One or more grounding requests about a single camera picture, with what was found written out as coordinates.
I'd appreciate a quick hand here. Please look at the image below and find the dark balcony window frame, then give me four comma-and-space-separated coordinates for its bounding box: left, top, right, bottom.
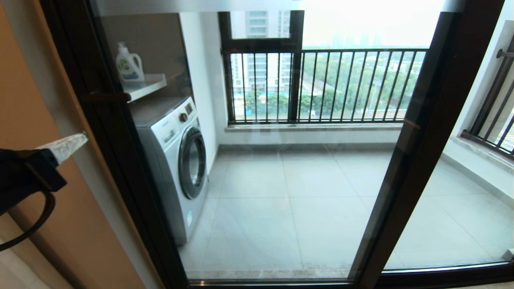
218, 10, 304, 123

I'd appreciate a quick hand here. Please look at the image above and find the white detergent bottle green label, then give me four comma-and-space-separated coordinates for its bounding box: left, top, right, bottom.
116, 42, 145, 83

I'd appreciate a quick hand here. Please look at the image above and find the long black balcony railing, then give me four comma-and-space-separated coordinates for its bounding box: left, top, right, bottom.
222, 48, 428, 125

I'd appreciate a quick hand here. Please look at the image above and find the thin black left gripper cable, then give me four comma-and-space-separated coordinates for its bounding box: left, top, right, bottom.
0, 190, 56, 252

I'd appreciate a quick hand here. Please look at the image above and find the dark framed fixed glass panel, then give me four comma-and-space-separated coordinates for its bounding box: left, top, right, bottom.
349, 0, 514, 279

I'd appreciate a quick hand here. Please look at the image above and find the short grey stone sill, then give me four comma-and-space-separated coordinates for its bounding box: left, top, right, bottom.
449, 136, 514, 174

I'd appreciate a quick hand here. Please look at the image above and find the white wall shelf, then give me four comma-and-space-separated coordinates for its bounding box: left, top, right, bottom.
122, 74, 168, 103

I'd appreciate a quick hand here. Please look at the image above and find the white front-load washing machine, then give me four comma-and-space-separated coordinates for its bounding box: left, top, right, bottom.
135, 96, 209, 246

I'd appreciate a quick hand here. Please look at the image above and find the long grey stone sill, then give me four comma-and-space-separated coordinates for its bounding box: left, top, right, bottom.
224, 122, 404, 133

